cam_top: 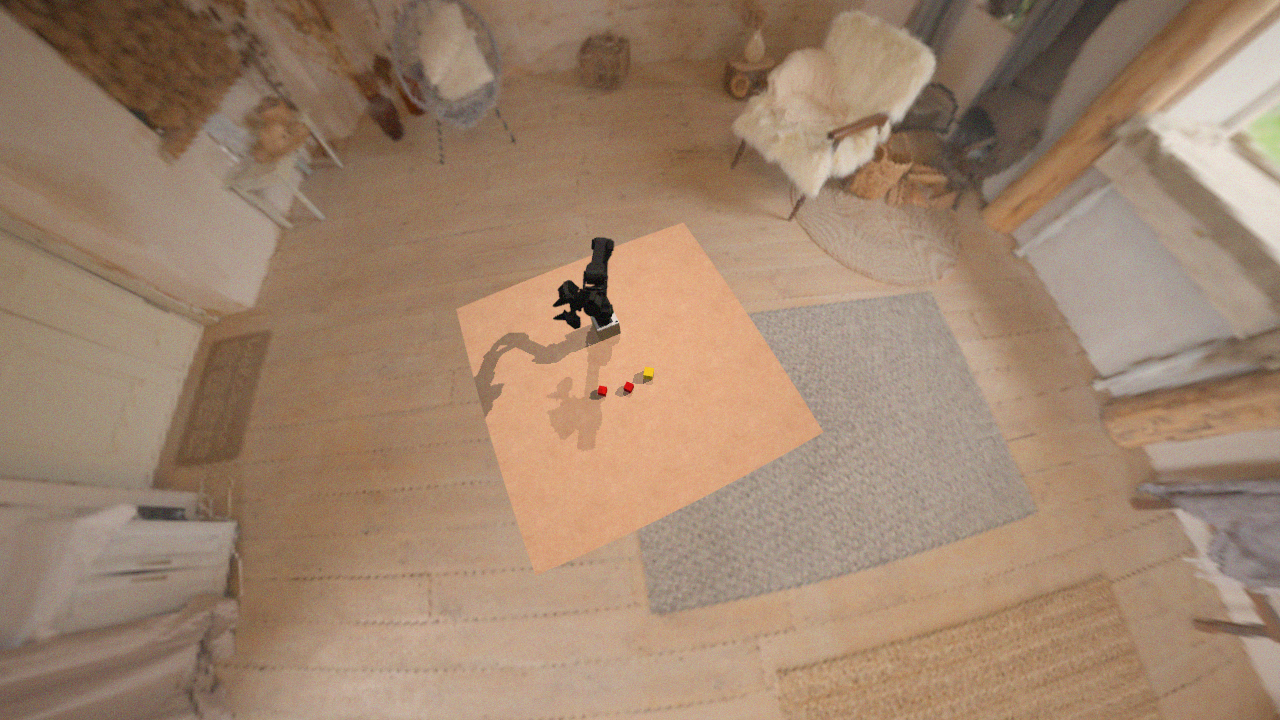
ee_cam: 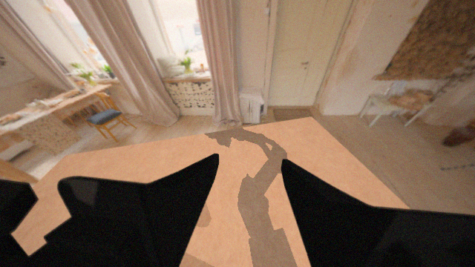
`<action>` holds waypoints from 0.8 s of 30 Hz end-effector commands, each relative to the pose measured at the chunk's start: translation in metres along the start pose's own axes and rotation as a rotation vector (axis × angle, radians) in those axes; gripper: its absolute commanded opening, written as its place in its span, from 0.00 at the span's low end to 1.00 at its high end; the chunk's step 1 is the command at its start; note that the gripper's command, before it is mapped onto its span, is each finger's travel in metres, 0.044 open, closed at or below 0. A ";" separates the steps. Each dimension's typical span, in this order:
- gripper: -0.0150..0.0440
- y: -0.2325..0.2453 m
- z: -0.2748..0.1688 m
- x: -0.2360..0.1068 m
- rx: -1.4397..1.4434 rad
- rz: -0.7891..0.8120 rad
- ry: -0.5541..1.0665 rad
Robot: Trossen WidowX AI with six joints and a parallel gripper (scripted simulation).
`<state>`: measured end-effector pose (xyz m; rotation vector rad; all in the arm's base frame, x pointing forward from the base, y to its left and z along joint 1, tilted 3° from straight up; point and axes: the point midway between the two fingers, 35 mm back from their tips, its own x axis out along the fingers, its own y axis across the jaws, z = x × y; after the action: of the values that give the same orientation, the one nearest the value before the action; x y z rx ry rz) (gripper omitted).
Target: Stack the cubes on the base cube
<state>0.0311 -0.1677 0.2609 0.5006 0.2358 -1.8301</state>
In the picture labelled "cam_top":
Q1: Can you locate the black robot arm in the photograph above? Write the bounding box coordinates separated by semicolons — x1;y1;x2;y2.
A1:
558;237;614;327

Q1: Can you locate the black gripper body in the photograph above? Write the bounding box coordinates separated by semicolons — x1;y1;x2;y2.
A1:
563;281;586;329

